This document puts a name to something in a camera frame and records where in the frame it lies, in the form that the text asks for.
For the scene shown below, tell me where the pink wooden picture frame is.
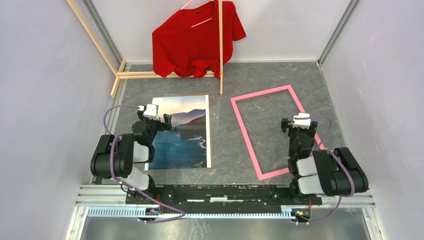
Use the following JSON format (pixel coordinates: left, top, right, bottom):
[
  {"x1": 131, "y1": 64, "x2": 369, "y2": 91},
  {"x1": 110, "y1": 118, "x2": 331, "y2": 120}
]
[{"x1": 230, "y1": 84, "x2": 306, "y2": 181}]

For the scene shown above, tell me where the landscape photo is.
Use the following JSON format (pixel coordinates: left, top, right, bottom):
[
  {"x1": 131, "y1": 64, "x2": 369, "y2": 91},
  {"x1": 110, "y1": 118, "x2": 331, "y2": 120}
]
[{"x1": 144, "y1": 94, "x2": 213, "y2": 171}]

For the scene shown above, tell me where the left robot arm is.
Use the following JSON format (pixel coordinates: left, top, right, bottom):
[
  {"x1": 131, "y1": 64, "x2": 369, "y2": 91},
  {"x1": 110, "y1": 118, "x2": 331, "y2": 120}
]
[{"x1": 90, "y1": 110, "x2": 172, "y2": 204}]

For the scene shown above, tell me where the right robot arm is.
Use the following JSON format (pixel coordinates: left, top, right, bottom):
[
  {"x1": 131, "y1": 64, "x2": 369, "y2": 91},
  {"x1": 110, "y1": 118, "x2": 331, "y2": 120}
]
[{"x1": 281, "y1": 115, "x2": 369, "y2": 204}]

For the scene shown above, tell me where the wooden clothes rack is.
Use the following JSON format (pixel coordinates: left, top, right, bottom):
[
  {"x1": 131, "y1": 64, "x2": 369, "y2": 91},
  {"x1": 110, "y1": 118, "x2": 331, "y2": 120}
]
[{"x1": 67, "y1": 0, "x2": 224, "y2": 98}]

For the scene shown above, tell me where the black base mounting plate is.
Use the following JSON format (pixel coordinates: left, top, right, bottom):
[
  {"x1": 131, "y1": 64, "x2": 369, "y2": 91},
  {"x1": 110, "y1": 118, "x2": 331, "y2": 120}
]
[{"x1": 125, "y1": 184, "x2": 323, "y2": 215}]

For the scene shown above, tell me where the red t-shirt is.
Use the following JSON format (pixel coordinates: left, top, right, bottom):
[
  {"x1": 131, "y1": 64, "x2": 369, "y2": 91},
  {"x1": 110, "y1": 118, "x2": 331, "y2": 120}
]
[{"x1": 152, "y1": 0, "x2": 247, "y2": 78}]

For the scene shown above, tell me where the pink clothes hanger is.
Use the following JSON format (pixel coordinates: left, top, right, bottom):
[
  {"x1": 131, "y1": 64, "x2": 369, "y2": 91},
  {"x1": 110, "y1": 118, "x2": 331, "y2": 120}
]
[{"x1": 178, "y1": 0, "x2": 216, "y2": 28}]

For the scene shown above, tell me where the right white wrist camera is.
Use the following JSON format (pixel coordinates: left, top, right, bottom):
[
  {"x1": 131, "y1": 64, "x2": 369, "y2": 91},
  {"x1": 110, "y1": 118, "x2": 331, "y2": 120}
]
[{"x1": 292, "y1": 112, "x2": 312, "y2": 129}]

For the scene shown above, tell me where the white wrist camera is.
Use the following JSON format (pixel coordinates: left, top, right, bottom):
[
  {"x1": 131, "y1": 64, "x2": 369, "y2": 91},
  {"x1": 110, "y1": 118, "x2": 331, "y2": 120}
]
[
  {"x1": 137, "y1": 104, "x2": 160, "y2": 121},
  {"x1": 292, "y1": 112, "x2": 312, "y2": 129}
]

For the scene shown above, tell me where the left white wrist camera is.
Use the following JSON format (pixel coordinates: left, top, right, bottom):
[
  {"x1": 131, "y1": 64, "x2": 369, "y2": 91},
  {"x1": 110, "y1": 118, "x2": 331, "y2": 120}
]
[{"x1": 137, "y1": 104, "x2": 160, "y2": 121}]

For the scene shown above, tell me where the white slotted cable duct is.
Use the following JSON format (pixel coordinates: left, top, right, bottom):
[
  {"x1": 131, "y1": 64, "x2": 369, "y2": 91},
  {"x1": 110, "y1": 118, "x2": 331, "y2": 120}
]
[{"x1": 86, "y1": 206, "x2": 295, "y2": 220}]

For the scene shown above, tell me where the aluminium rail frame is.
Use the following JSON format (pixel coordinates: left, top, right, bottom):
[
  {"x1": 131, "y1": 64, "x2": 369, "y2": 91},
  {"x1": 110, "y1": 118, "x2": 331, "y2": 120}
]
[{"x1": 66, "y1": 184, "x2": 386, "y2": 240}]

